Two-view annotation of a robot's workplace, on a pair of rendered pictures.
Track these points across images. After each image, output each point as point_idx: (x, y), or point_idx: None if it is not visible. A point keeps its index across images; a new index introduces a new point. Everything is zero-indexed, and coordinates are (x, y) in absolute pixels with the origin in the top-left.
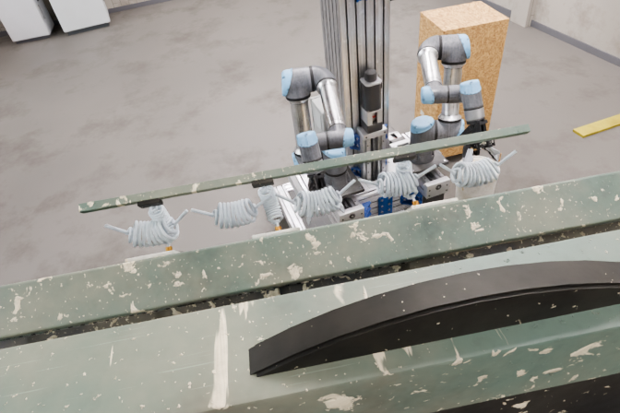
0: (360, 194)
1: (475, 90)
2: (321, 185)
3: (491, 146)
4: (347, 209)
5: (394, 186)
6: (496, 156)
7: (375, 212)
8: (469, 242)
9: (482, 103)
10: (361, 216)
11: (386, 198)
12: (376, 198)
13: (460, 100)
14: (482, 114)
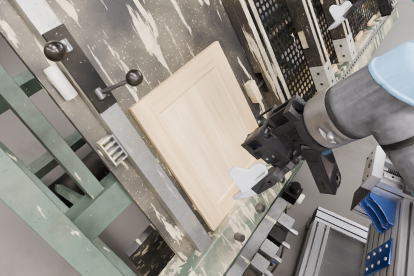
0: (411, 212)
1: (377, 60)
2: None
3: (246, 138)
4: (382, 158)
5: (397, 265)
6: (238, 195)
7: (378, 244)
8: None
9: (335, 107)
10: (365, 177)
11: (386, 252)
12: (393, 236)
13: None
14: (309, 106)
